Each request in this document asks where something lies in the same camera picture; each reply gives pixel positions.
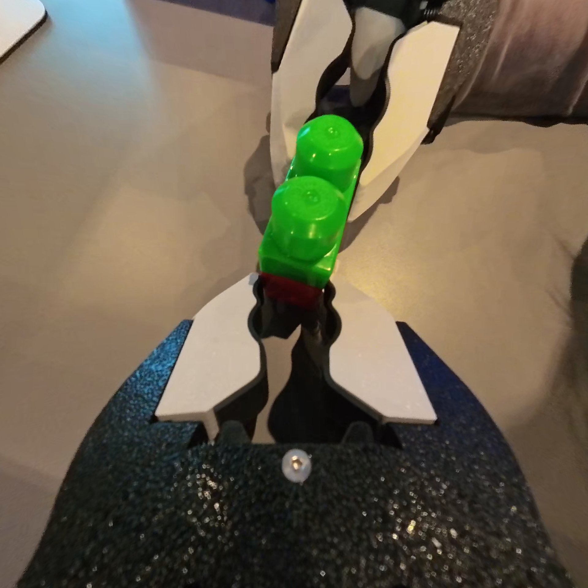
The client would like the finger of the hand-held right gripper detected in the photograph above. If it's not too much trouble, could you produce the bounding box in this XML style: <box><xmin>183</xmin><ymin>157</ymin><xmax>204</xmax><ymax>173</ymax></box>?
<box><xmin>356</xmin><ymin>21</ymin><xmax>461</xmax><ymax>189</ymax></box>
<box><xmin>268</xmin><ymin>0</ymin><xmax>358</xmax><ymax>182</ymax></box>

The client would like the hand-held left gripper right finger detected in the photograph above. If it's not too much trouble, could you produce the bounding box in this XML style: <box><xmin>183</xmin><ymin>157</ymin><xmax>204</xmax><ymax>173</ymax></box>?
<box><xmin>323</xmin><ymin>275</ymin><xmax>438</xmax><ymax>425</ymax></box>

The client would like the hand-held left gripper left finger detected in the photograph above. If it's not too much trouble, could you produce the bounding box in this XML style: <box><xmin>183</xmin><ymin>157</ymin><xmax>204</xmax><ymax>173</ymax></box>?
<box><xmin>155</xmin><ymin>271</ymin><xmax>268</xmax><ymax>443</ymax></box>

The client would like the small red mega block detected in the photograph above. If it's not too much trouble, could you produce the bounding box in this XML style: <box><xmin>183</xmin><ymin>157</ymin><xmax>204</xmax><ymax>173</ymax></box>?
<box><xmin>258</xmin><ymin>271</ymin><xmax>324</xmax><ymax>338</ymax></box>

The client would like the green two-stud mega block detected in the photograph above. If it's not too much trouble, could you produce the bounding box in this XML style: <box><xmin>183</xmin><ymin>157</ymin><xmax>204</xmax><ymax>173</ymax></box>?
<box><xmin>256</xmin><ymin>115</ymin><xmax>365</xmax><ymax>291</ymax></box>

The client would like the person's right forearm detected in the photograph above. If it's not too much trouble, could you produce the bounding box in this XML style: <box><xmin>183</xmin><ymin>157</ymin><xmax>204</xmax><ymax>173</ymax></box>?
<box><xmin>450</xmin><ymin>0</ymin><xmax>588</xmax><ymax>127</ymax></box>

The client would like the white display stand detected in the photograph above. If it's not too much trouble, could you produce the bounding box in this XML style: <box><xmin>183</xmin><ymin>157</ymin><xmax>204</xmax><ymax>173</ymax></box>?
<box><xmin>0</xmin><ymin>0</ymin><xmax>48</xmax><ymax>62</ymax></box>

